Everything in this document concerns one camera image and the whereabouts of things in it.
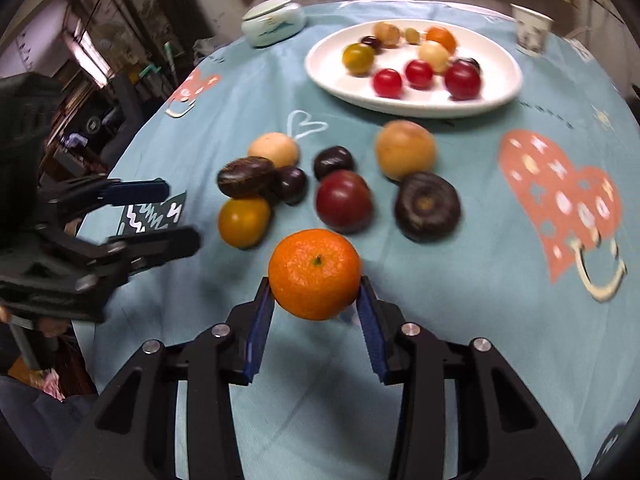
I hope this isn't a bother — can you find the person's leg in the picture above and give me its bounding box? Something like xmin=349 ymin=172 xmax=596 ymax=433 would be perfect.
xmin=0 ymin=375 xmax=101 ymax=480

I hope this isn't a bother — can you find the small orange mandarin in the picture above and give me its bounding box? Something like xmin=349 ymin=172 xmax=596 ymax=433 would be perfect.
xmin=425 ymin=26 xmax=457 ymax=53

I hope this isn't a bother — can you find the small red plum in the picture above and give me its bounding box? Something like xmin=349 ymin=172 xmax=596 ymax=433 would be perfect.
xmin=372 ymin=68 xmax=403 ymax=99
xmin=404 ymin=59 xmax=435 ymax=89

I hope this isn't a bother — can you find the large tan round fruit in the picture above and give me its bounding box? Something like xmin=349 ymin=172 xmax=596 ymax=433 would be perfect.
xmin=375 ymin=120 xmax=437 ymax=182
xmin=247 ymin=132 xmax=301 ymax=170

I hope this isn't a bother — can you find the light blue heart-print tablecloth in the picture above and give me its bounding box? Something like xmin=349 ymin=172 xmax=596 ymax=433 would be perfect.
xmin=72 ymin=0 xmax=640 ymax=480

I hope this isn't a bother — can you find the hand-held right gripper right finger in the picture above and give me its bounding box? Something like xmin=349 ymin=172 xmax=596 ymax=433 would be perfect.
xmin=356 ymin=275 xmax=583 ymax=480

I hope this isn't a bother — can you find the large orange mandarin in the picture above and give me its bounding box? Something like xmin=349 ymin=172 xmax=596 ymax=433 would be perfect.
xmin=268 ymin=228 xmax=363 ymax=322

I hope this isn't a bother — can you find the wrinkled dark passion fruit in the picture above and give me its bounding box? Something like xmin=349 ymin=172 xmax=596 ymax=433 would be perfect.
xmin=216 ymin=157 xmax=277 ymax=200

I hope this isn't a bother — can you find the dark chair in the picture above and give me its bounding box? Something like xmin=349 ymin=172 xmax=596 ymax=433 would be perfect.
xmin=102 ymin=72 xmax=151 ymax=161

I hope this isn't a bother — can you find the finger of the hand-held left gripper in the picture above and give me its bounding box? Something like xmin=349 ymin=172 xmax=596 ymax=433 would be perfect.
xmin=42 ymin=177 xmax=172 ymax=218
xmin=75 ymin=226 xmax=202 ymax=287

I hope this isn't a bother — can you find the yellow-orange tomato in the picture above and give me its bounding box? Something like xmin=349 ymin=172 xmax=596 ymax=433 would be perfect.
xmin=217 ymin=197 xmax=272 ymax=250

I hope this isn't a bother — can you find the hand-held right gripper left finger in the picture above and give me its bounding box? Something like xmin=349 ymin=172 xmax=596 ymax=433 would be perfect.
xmin=52 ymin=276 xmax=276 ymax=480

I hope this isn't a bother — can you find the pale green ceramic jar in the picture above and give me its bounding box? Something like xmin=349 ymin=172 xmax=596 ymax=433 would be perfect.
xmin=241 ymin=0 xmax=307 ymax=48

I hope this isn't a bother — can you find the striped tan round fruit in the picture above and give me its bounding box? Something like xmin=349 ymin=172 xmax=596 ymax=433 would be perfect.
xmin=373 ymin=21 xmax=402 ymax=48

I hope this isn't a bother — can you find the yellow green citrus fruit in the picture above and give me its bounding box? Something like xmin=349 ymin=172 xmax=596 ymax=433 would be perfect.
xmin=342 ymin=42 xmax=376 ymax=77

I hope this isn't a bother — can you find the printed paper cup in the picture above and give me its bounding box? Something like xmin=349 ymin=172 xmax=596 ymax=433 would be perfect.
xmin=510 ymin=3 xmax=555 ymax=57

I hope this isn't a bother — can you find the large red plum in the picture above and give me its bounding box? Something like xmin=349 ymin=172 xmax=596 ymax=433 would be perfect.
xmin=444 ymin=60 xmax=483 ymax=101
xmin=315 ymin=170 xmax=374 ymax=234

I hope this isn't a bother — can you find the person's left hand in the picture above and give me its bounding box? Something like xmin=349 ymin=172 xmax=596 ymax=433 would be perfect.
xmin=36 ymin=317 xmax=72 ymax=341

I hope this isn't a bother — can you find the dark purple mangosteen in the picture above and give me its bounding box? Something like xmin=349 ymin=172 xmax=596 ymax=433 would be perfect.
xmin=394 ymin=172 xmax=462 ymax=243

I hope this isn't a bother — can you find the white oval plate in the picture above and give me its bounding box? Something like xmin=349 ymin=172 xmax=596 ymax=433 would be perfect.
xmin=304 ymin=19 xmax=524 ymax=119

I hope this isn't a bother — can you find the pale tan round fruit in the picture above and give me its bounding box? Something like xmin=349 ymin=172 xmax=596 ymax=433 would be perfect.
xmin=417 ymin=41 xmax=450 ymax=73

